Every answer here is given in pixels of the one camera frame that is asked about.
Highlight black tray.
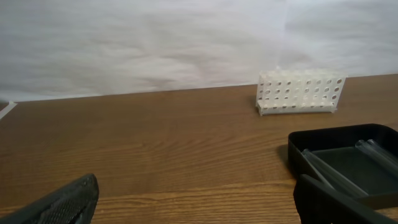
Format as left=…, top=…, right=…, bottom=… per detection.
left=287, top=123, right=398, bottom=210

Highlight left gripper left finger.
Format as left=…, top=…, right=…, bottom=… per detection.
left=0, top=174, right=100, bottom=224

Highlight white test tube rack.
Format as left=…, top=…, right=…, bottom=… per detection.
left=255, top=65, right=347, bottom=116

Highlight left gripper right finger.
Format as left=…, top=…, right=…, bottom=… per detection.
left=294, top=174, right=398, bottom=224

